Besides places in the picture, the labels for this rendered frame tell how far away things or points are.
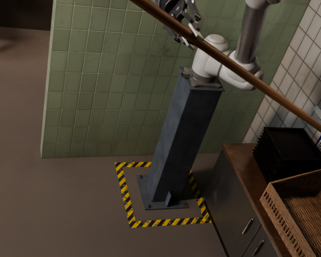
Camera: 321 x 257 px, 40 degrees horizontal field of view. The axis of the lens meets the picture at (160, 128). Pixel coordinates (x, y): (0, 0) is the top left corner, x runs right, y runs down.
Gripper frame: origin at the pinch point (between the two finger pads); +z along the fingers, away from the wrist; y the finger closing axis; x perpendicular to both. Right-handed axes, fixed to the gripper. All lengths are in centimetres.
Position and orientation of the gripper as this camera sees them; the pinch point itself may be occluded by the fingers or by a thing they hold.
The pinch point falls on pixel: (192, 36)
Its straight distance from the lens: 132.9
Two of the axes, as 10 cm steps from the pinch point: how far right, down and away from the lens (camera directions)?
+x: -7.1, -3.4, -6.1
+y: -6.5, 6.6, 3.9
